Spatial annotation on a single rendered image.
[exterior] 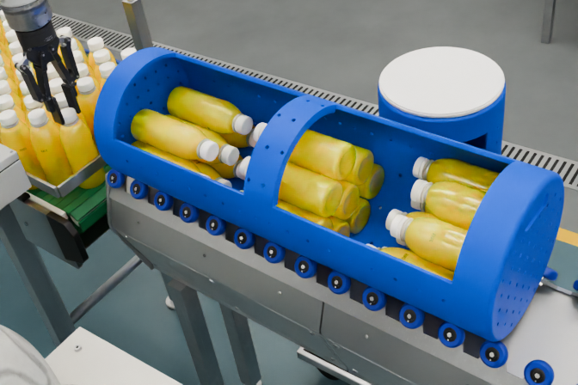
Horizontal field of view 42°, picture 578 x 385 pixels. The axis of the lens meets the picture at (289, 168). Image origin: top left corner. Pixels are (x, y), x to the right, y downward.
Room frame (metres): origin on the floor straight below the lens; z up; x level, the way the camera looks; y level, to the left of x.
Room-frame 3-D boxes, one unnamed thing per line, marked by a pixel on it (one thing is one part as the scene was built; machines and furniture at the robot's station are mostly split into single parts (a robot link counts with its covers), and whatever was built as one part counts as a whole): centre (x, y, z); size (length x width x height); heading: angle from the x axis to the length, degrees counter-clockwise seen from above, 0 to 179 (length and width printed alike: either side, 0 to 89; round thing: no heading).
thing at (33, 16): (1.42, 0.47, 1.35); 0.09 x 0.09 x 0.06
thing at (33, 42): (1.42, 0.47, 1.27); 0.08 x 0.07 x 0.09; 138
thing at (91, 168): (1.46, 0.37, 0.96); 0.40 x 0.01 x 0.03; 138
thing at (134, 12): (1.93, 0.35, 0.55); 0.04 x 0.04 x 1.10; 48
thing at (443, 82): (1.41, -0.37, 1.03); 0.28 x 0.28 x 0.01
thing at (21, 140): (1.45, 0.61, 0.99); 0.07 x 0.07 x 0.19
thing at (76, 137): (1.42, 0.47, 0.99); 0.07 x 0.07 x 0.19
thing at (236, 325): (1.41, 0.22, 0.31); 0.06 x 0.06 x 0.63; 48
